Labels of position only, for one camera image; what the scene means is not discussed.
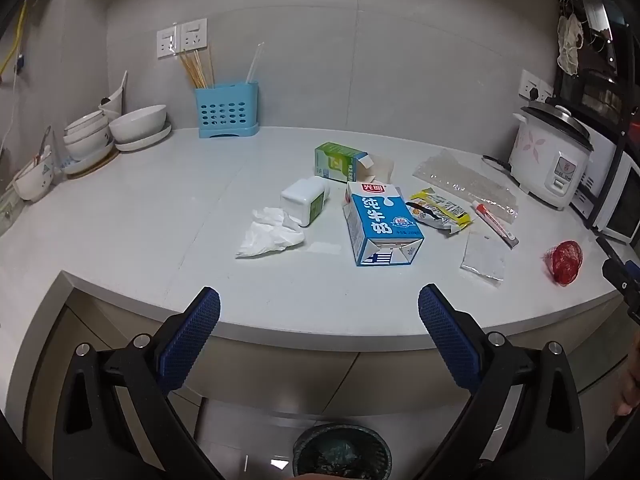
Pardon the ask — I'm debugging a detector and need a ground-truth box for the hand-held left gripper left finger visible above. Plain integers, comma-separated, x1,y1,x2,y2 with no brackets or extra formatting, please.
50,286,227,480

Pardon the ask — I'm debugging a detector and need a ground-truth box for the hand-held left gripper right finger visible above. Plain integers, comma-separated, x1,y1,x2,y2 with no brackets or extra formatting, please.
417,283,586,480

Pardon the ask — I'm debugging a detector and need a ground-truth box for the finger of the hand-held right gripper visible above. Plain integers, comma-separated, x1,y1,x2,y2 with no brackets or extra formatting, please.
602,259,640,293
597,236,626,265

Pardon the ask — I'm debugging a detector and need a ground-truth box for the yellow snack wrapper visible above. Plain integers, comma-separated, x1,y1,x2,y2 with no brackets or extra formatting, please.
405,188,473,235

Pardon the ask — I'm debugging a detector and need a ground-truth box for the black trash bin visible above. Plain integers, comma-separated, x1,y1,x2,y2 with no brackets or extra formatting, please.
291,423,392,480

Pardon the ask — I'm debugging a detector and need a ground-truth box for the clear bubble wrap sheet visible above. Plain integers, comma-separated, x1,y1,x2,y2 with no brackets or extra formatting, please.
412,149,520,226

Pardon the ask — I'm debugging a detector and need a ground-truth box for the white plastic bottle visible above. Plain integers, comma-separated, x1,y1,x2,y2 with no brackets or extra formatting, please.
280,176,332,227

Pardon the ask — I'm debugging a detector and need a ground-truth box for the green medicine box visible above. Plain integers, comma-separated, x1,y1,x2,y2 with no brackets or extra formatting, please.
314,142,396,184

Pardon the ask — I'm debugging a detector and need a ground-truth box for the person's right hand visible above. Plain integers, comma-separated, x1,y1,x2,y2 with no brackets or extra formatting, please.
617,332,640,417

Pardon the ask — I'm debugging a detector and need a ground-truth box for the red mesh net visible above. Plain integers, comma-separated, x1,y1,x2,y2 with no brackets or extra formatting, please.
541,240,584,287

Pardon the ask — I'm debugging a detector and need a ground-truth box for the white microwave oven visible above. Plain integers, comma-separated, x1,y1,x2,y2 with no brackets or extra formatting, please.
570,132,640,245

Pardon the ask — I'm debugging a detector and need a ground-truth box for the small clear plastic bag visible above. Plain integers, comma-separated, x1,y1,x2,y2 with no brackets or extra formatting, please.
460,232,507,288

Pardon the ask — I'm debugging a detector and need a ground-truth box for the white floral rice cooker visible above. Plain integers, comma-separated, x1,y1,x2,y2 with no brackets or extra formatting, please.
508,100,595,211

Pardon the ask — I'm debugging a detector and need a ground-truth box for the red and white tube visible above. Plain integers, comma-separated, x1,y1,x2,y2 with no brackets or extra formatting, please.
471,200,520,249

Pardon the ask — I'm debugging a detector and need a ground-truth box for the crumpled white tissue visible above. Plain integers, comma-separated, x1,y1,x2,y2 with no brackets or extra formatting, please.
235,206,306,259

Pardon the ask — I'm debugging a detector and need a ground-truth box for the blue milk carton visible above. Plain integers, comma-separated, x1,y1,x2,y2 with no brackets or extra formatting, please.
342,181,426,267

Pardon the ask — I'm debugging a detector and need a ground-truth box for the black metal rack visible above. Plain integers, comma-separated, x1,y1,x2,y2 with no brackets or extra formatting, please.
555,0,640,233

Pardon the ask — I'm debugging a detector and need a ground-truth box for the wooden trivet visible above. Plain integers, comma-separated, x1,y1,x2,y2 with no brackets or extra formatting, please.
75,152,121,177

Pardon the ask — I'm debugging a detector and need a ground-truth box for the white plate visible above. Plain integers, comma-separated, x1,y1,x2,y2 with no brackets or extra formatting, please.
115,122,172,152

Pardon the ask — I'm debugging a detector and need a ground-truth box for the blue patterned plate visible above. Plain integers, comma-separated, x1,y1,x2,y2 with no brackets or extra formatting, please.
61,147,118,174

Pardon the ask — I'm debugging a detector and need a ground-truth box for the hanging white cloth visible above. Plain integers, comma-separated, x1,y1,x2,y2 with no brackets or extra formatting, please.
557,12,586,76

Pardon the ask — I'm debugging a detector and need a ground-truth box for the white patterned bowl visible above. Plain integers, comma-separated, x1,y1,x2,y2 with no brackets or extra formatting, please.
64,127,110,148
65,137,113,161
64,110,108,136

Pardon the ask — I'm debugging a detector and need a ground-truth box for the small green patterned bowl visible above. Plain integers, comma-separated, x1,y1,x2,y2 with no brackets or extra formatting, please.
12,157,55,202

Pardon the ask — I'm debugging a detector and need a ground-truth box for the large white bowl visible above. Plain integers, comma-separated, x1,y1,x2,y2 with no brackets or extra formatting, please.
109,105,167,144

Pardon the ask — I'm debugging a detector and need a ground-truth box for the blue utensil holder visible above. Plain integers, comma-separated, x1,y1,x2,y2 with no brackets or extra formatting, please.
194,81,261,139

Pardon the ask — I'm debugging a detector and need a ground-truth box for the metal spoon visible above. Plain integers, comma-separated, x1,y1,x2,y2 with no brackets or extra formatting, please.
30,127,53,167

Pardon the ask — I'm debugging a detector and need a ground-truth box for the white ceramic spoon holder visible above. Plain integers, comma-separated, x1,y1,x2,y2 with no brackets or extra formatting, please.
100,71,129,117

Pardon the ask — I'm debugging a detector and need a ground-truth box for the bundle of wooden chopsticks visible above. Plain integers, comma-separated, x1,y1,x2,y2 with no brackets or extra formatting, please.
179,44,216,89

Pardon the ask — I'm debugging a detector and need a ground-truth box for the white wall socket with plug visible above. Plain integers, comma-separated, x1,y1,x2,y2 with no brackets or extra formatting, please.
517,69,555,102

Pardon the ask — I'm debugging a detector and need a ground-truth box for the yellow cable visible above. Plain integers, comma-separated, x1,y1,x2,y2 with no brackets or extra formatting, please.
0,0,27,83

